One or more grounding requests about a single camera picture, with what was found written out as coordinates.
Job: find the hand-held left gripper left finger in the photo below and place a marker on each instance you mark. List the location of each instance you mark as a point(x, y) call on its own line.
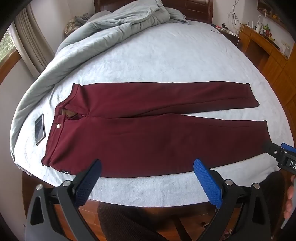
point(91, 178)

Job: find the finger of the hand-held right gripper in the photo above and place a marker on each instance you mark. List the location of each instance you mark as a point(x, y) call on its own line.
point(270, 148)
point(288, 146)

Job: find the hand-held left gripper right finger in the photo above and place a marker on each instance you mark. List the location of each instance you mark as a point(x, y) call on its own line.
point(204, 176)

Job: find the maroon pants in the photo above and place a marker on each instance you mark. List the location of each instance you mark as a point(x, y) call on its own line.
point(138, 143)

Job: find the person's right hand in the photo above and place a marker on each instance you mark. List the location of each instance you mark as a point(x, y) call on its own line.
point(291, 199)

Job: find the person's leg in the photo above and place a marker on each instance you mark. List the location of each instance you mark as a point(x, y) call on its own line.
point(120, 222)
point(274, 187)

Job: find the wooden bed footboard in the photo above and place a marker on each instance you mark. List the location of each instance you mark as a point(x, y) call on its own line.
point(189, 215)

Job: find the black smartphone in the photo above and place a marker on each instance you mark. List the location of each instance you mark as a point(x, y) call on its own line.
point(39, 129)

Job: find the wooden desk cabinet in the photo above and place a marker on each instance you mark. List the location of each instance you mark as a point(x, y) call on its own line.
point(270, 55)

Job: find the white bottle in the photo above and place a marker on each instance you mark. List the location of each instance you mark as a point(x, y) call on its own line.
point(259, 26)

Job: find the white fleece bed blanket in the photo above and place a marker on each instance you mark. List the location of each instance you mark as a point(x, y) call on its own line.
point(150, 58)

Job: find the power strip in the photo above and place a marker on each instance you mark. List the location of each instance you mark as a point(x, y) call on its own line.
point(219, 26)

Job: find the beige curtain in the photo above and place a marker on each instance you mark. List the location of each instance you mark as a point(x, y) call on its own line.
point(30, 41)

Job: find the grey duvet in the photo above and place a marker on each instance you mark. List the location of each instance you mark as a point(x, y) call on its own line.
point(104, 25)

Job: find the patterned pillow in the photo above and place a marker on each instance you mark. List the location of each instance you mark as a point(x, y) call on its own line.
point(74, 24)

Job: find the window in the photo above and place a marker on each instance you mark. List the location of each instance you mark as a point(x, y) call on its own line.
point(5, 46)

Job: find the wooden headboard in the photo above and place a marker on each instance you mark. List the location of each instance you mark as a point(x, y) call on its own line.
point(196, 8)

